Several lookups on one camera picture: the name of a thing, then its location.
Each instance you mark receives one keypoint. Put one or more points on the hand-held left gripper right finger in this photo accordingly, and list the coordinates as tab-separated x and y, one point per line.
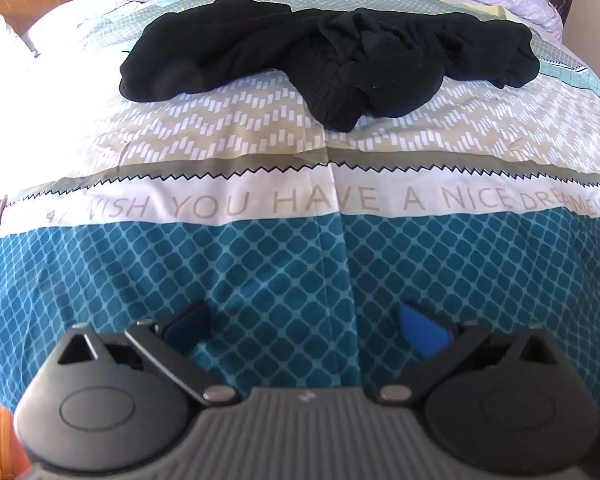
425	331

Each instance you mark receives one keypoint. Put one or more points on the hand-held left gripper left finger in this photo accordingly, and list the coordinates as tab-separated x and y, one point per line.
187	328

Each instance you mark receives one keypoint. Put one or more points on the patterned teal bed sheet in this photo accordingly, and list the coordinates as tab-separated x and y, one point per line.
300	200

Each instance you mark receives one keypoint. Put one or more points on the black pants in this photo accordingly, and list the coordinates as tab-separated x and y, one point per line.
330	55

